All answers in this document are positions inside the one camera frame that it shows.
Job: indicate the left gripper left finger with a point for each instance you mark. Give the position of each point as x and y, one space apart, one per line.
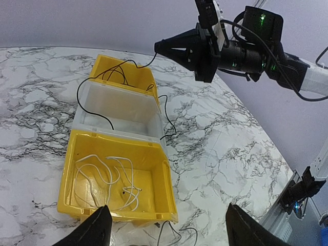
95 230

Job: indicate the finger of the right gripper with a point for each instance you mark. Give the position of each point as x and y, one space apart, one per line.
183 57
185 40

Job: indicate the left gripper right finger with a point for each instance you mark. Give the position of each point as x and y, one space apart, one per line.
242 229

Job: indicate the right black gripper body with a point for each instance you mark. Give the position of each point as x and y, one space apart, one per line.
203 54

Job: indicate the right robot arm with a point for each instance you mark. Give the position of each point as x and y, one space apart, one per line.
248 46

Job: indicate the near yellow plastic bin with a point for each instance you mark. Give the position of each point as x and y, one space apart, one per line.
131 177

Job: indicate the yellow plastic bin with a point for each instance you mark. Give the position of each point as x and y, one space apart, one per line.
115 72
131 177

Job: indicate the far yellow plastic bin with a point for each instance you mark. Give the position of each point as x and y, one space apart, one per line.
115 72

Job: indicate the white plastic bin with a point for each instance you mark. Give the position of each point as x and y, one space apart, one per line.
118 112

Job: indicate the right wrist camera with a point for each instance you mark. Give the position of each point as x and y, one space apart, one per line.
209 18

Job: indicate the aluminium front frame rail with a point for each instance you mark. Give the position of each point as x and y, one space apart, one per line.
289 228

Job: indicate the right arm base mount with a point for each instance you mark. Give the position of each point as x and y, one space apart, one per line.
295 197

